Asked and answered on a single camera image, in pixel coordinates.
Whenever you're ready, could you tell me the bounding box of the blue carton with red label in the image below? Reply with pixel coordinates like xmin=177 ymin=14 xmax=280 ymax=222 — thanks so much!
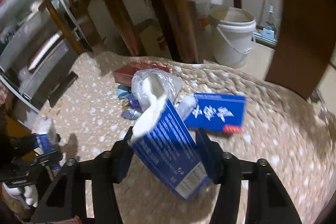
xmin=175 ymin=93 xmax=246 ymax=134

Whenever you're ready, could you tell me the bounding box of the blue carton with barcode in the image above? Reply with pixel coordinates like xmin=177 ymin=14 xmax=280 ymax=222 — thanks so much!
xmin=128 ymin=94 xmax=208 ymax=200

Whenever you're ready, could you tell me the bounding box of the light blue strap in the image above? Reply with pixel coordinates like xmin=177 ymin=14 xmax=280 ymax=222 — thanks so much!
xmin=116 ymin=84 xmax=132 ymax=100

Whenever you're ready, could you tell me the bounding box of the long red carton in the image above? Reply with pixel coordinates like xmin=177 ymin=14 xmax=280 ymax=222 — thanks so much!
xmin=113 ymin=62 xmax=169 ymax=87

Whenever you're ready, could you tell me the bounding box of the clear plastic bag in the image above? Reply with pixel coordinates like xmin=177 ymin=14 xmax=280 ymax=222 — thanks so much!
xmin=131 ymin=68 xmax=183 ymax=111

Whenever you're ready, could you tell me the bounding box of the red snack packet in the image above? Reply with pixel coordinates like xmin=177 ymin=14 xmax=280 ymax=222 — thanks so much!
xmin=36 ymin=118 xmax=63 ymax=171

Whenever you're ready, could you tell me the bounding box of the blue white wrapper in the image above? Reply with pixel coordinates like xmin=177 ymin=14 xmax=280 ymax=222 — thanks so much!
xmin=121 ymin=93 xmax=142 ymax=121

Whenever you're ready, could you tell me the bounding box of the white gloved left hand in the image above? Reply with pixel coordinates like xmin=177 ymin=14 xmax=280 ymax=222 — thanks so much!
xmin=3 ymin=183 xmax=39 ymax=209

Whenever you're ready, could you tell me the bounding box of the dark wooden chair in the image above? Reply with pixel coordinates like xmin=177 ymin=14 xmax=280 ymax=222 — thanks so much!
xmin=39 ymin=0 xmax=335 ymax=99

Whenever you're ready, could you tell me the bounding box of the white plastic bucket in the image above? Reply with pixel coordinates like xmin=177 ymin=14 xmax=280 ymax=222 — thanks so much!
xmin=209 ymin=7 xmax=256 ymax=68

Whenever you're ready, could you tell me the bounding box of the blue flat mop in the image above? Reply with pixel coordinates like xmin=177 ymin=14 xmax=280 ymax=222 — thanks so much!
xmin=257 ymin=0 xmax=277 ymax=44

